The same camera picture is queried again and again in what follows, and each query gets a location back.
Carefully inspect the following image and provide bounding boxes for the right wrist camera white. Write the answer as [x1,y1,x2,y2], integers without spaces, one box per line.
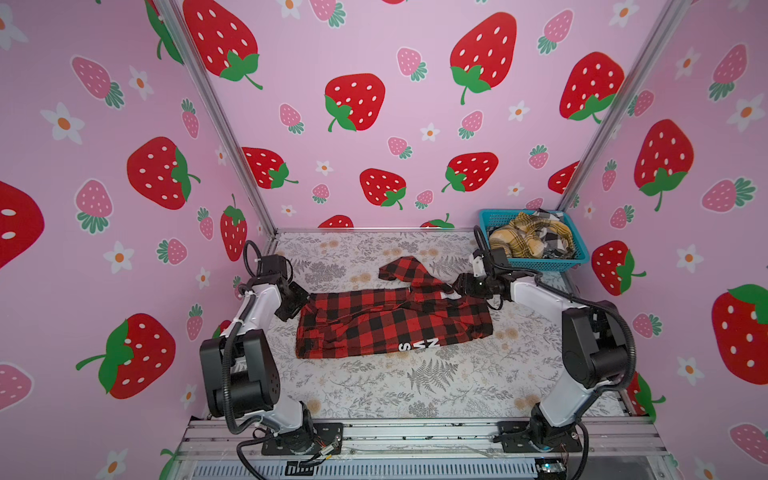
[471,252,487,279]

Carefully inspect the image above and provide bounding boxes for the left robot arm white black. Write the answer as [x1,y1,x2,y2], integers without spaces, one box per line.
[200,255,316,454]

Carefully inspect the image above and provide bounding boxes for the left corner aluminium post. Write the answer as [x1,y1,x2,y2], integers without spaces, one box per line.
[156,0,278,240]

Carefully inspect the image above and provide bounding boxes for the right corner aluminium post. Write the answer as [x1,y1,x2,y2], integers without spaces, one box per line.
[557,0,690,211]

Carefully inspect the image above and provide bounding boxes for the aluminium rail frame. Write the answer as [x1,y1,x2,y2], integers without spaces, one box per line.
[161,417,684,479]

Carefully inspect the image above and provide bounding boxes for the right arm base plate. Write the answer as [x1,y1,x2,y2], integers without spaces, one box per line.
[492,421,583,454]

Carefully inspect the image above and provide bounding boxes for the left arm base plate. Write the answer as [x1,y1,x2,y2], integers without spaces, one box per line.
[261,422,344,456]

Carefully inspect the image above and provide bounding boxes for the corner aluminium post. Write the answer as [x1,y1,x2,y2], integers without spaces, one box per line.
[156,0,278,240]
[557,0,690,211]

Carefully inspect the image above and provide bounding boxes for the red black plaid shirt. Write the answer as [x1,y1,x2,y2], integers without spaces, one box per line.
[295,256,494,359]

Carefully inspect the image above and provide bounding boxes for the teal plastic basket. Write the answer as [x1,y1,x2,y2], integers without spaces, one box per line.
[479,209,589,272]

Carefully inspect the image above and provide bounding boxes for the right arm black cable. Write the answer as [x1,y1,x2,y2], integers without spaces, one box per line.
[472,224,637,480]

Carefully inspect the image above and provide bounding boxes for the yellow plaid shirt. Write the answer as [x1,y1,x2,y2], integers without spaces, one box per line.
[489,211,576,260]

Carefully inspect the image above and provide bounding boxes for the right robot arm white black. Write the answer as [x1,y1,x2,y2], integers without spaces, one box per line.
[454,248,637,451]

